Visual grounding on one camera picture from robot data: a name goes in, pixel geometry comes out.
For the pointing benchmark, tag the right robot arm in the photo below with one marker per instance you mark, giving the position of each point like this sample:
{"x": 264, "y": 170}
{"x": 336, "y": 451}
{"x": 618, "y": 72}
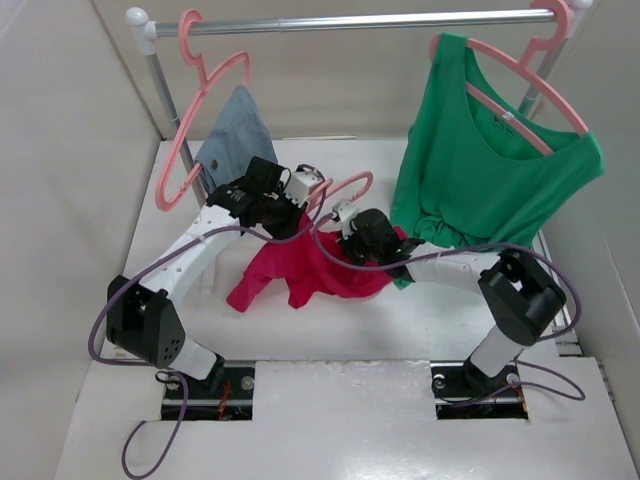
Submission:
{"x": 521, "y": 296}

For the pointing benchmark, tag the metal clothes rack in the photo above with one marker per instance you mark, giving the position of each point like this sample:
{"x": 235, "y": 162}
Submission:
{"x": 146, "y": 32}

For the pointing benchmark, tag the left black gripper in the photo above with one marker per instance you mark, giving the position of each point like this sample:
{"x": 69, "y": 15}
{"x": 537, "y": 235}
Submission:
{"x": 295, "y": 213}

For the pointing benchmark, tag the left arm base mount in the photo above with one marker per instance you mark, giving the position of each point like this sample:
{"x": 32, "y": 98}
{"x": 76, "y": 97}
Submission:
{"x": 232, "y": 400}

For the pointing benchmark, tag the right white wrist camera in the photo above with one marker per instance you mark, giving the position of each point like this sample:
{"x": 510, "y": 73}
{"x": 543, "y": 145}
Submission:
{"x": 344, "y": 213}

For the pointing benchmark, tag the blue denim garment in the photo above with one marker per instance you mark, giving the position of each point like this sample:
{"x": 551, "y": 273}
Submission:
{"x": 238, "y": 135}

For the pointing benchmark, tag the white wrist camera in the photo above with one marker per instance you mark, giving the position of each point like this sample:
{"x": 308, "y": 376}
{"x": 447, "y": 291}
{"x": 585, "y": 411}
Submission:
{"x": 344, "y": 213}
{"x": 304, "y": 179}

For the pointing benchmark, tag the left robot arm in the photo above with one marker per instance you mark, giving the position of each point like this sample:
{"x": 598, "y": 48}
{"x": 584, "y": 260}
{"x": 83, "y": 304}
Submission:
{"x": 142, "y": 317}

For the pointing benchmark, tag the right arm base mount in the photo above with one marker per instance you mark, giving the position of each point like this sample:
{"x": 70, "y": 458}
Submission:
{"x": 462, "y": 393}

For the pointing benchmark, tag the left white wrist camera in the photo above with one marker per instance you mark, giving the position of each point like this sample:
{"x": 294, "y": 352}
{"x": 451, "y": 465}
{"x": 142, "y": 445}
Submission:
{"x": 304, "y": 179}

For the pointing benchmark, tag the green t shirt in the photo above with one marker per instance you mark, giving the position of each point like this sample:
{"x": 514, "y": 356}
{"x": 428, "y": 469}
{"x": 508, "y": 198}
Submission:
{"x": 467, "y": 177}

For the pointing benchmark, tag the red t shirt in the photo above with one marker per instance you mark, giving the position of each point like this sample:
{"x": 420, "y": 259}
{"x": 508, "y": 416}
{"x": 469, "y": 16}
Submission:
{"x": 306, "y": 271}

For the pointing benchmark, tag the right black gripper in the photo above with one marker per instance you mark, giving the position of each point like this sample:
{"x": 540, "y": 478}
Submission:
{"x": 348, "y": 244}

